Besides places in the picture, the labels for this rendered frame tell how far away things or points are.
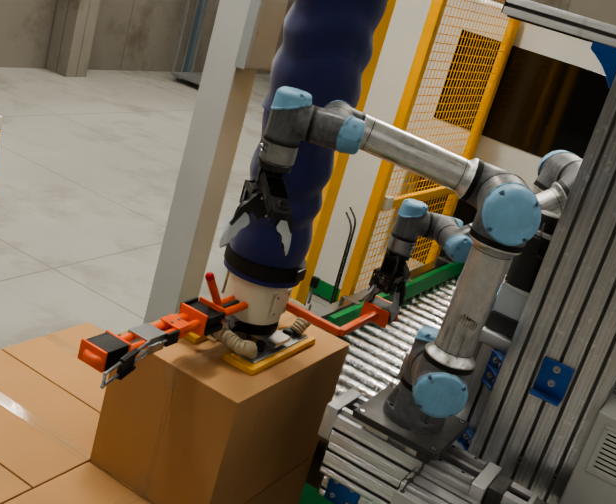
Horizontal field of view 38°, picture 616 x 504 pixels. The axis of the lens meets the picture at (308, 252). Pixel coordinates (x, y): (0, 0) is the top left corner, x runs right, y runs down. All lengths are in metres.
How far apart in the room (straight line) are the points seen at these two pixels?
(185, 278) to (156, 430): 1.65
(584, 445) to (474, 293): 0.50
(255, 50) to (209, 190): 0.63
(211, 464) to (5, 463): 0.57
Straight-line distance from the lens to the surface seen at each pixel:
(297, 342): 2.53
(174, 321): 2.18
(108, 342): 2.00
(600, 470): 2.18
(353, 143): 1.78
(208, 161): 3.78
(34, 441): 2.63
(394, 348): 3.77
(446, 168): 1.93
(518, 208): 1.81
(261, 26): 3.66
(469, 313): 1.89
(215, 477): 2.31
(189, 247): 3.90
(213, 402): 2.24
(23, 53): 9.81
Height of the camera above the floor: 2.02
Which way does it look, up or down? 19 degrees down
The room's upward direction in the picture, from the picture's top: 17 degrees clockwise
